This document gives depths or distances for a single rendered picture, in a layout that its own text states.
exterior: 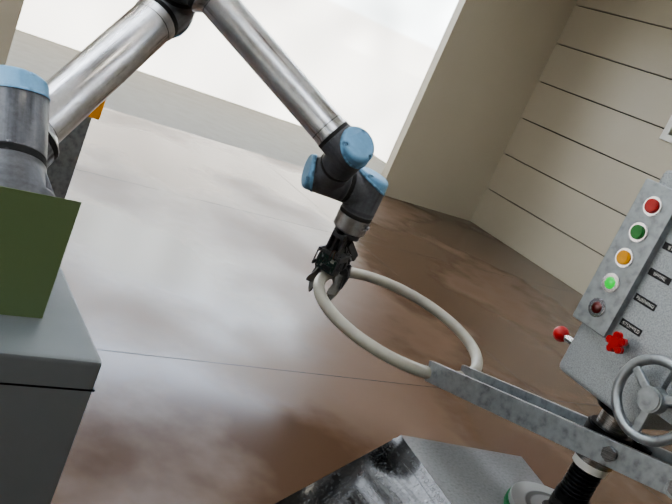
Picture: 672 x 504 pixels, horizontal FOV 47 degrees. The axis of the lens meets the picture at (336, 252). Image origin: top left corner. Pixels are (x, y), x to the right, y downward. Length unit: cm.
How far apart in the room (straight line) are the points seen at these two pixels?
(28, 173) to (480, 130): 876
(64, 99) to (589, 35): 873
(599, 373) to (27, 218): 105
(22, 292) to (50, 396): 20
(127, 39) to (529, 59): 852
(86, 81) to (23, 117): 32
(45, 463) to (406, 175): 823
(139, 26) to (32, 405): 90
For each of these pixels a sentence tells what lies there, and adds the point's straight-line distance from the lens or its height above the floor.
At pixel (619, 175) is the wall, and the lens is 914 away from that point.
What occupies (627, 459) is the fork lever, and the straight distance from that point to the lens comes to 151.
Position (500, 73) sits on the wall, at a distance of 987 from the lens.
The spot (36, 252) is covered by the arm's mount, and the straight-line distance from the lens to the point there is 147.
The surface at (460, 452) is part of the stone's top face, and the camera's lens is 174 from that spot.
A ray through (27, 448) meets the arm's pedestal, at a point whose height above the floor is 66.
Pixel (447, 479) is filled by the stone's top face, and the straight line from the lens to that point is 161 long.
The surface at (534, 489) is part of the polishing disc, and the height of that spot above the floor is 86.
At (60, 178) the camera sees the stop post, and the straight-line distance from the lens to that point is 263.
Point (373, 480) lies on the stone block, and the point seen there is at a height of 76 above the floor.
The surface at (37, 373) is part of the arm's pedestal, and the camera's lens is 143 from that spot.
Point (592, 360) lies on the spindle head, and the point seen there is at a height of 119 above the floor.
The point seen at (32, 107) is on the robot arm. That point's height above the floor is 120.
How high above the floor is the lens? 154
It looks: 15 degrees down
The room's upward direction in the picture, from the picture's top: 24 degrees clockwise
